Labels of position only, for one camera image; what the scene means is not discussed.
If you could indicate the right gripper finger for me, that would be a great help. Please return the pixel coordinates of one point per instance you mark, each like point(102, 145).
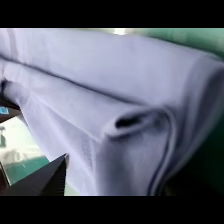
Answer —
point(50, 180)

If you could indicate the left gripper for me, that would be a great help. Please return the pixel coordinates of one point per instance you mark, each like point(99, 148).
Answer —
point(7, 111)

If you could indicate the purple T-shirt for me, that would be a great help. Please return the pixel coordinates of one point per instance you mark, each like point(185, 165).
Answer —
point(126, 100)

